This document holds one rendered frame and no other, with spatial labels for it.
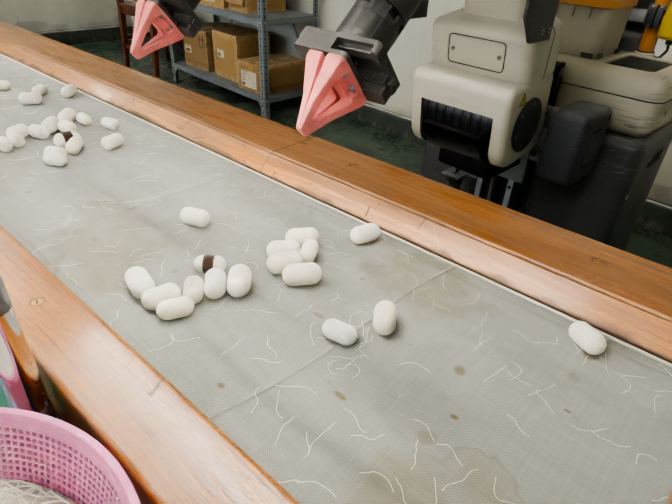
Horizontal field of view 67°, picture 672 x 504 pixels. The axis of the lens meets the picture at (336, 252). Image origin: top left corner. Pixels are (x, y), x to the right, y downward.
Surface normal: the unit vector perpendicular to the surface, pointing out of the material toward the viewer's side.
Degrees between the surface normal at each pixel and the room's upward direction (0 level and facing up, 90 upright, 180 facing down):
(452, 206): 0
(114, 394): 0
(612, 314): 45
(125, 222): 0
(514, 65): 98
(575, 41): 92
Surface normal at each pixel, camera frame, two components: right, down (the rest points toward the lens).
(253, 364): 0.04, -0.84
